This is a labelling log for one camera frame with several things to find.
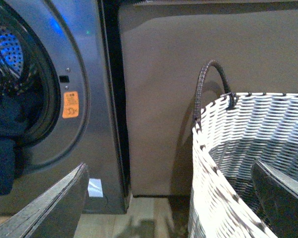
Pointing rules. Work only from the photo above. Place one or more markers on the dark braided basket handle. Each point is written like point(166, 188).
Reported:
point(198, 93)

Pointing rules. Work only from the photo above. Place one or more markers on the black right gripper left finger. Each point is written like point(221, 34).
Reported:
point(55, 213)

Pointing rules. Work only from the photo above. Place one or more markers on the white woven laundry basket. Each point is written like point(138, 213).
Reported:
point(261, 127)

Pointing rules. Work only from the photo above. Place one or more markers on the orange warning sticker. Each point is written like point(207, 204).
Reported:
point(71, 105)

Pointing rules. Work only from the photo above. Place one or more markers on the grey front-load washing machine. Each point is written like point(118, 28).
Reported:
point(67, 42)

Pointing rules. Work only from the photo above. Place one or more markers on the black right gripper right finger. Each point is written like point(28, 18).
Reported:
point(278, 195)

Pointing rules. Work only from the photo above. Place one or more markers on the brown fabric sofa side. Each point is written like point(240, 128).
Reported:
point(179, 56)

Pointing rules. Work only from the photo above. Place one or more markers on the dark blue garment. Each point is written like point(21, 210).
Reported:
point(15, 112)

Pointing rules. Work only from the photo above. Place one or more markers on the steel washer drum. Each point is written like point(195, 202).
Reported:
point(16, 69)

